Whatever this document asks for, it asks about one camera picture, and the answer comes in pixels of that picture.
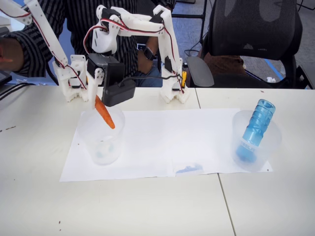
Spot black webcam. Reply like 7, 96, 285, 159
101, 62, 137, 107

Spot left clear plastic cup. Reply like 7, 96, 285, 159
80, 104, 126, 166

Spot bare left forearm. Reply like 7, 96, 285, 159
145, 36, 161, 55

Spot white leader arm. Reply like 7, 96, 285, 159
0, 0, 90, 103

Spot right clear plastic cup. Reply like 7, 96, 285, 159
230, 110, 283, 173

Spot white paper sheet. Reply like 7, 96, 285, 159
169, 108, 274, 177
59, 110, 177, 183

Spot orange carrot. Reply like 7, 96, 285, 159
94, 94, 116, 130

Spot black chair armrest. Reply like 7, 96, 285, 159
186, 56, 215, 88
296, 64, 315, 90

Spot right forearm striped sleeve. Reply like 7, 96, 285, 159
0, 31, 55, 77

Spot black tablet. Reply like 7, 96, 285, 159
0, 69, 13, 87

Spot brown bag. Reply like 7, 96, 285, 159
203, 53, 247, 76

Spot blue floor tape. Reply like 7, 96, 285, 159
266, 59, 283, 80

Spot blue plastic bottle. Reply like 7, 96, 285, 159
235, 99, 276, 162

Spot black smartwatch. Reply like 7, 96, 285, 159
142, 46, 157, 61

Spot person left hand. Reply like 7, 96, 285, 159
136, 51, 158, 75

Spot blue tape piece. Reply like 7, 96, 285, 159
176, 163, 204, 174

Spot clear plastic cup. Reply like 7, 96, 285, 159
80, 104, 126, 166
230, 110, 283, 173

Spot person in striped shirt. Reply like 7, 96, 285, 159
2, 0, 177, 88

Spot black webcam cable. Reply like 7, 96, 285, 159
119, 73, 184, 88

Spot black mesh office chair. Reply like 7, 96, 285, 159
200, 0, 304, 89

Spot yellow clamp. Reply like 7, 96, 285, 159
181, 71, 188, 93

